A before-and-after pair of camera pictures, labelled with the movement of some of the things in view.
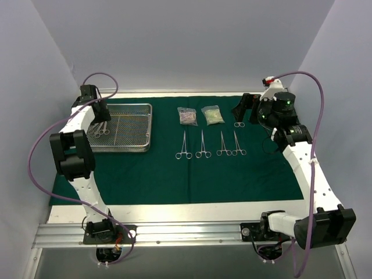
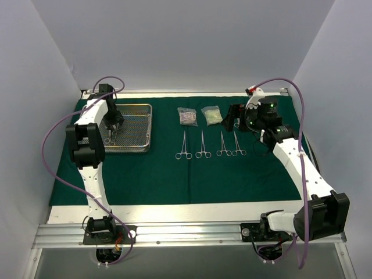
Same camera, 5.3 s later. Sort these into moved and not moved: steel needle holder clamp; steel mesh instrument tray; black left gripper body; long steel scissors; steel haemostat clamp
Moved: long steel scissors; black left gripper body
Not moved: steel needle holder clamp; steel mesh instrument tray; steel haemostat clamp
